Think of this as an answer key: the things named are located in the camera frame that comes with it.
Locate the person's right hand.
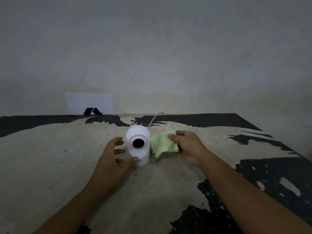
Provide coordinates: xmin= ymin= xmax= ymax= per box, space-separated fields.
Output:
xmin=168 ymin=130 xmax=213 ymax=167

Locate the person's left hand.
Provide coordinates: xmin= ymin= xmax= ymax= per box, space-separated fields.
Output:
xmin=86 ymin=137 xmax=139 ymax=198

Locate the white security camera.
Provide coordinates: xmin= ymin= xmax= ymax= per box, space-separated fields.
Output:
xmin=125 ymin=125 xmax=151 ymax=167

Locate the green cleaning cloth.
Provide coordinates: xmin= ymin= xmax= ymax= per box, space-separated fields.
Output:
xmin=150 ymin=130 xmax=181 ymax=160

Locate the person's right forearm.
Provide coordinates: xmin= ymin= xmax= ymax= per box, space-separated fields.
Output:
xmin=199 ymin=155 xmax=312 ymax=234

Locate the person's left forearm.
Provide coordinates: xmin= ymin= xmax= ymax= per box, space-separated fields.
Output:
xmin=32 ymin=186 xmax=110 ymax=234

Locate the white paper with black mark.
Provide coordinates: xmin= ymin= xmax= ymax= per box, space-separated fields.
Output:
xmin=64 ymin=92 xmax=115 ymax=115

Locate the white cable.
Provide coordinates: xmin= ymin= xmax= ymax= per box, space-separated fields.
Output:
xmin=147 ymin=112 xmax=165 ymax=128

